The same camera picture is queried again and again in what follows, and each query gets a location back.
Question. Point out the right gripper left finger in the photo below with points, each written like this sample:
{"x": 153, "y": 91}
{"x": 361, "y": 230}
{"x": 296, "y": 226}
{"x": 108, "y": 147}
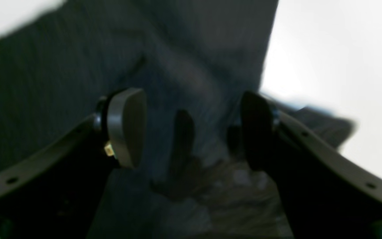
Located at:
{"x": 54, "y": 194}

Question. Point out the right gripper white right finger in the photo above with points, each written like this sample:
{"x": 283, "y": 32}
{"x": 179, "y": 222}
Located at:
{"x": 324, "y": 195}

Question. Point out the black t-shirt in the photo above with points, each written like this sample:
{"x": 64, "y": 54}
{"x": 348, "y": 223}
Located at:
{"x": 194, "y": 59}

